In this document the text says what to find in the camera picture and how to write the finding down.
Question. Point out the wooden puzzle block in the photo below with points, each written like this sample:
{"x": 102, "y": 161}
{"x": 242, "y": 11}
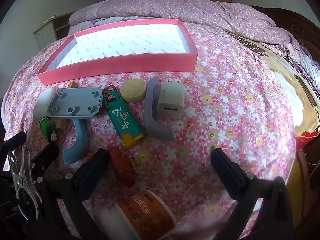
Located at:
{"x": 62, "y": 127}

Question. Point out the pink cardboard box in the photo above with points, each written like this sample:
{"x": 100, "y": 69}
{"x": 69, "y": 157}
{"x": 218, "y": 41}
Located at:
{"x": 112, "y": 67}

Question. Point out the red cloth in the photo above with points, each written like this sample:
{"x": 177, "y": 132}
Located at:
{"x": 306, "y": 138}

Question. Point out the grey plastic plate with holes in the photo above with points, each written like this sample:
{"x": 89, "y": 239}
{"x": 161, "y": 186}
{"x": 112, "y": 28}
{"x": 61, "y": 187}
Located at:
{"x": 75, "y": 102}

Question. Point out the green cartoon lighter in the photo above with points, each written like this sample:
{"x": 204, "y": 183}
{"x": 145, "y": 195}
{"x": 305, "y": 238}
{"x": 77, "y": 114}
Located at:
{"x": 122, "y": 120}

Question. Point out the golden patterned blanket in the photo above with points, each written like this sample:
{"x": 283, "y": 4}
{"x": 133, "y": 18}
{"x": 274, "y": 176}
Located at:
{"x": 285, "y": 85}

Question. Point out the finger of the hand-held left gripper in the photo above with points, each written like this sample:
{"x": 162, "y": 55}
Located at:
{"x": 47, "y": 156}
{"x": 15, "y": 140}

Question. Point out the pale embroidered pillow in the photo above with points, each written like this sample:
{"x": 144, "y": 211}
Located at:
{"x": 311, "y": 65}

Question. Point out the pink floral quilt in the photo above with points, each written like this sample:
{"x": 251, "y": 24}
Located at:
{"x": 175, "y": 7}

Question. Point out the white charger adapter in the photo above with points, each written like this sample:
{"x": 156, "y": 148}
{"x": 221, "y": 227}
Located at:
{"x": 171, "y": 100}

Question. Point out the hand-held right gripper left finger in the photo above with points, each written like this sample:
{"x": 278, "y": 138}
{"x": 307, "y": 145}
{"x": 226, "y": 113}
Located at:
{"x": 93, "y": 173}

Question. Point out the small green toy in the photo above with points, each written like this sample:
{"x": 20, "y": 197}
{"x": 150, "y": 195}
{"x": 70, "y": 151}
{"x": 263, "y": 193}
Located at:
{"x": 46, "y": 127}

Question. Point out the metal spring clip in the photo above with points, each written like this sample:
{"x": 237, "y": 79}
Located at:
{"x": 23, "y": 180}

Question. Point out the white jar with orange label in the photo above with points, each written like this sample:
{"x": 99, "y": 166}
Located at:
{"x": 140, "y": 215}

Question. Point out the white and wooden nightstand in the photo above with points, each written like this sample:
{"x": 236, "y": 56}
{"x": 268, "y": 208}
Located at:
{"x": 46, "y": 33}

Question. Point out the dark wooden headboard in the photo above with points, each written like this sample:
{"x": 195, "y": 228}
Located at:
{"x": 295, "y": 22}

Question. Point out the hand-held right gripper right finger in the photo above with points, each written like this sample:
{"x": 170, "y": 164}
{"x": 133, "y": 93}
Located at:
{"x": 228, "y": 172}

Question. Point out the beige round cap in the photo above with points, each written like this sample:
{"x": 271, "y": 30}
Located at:
{"x": 132, "y": 90}

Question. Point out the white plastic cylinder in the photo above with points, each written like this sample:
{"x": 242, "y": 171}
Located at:
{"x": 42, "y": 105}

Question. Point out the floral bedsheet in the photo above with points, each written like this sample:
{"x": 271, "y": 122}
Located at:
{"x": 225, "y": 105}

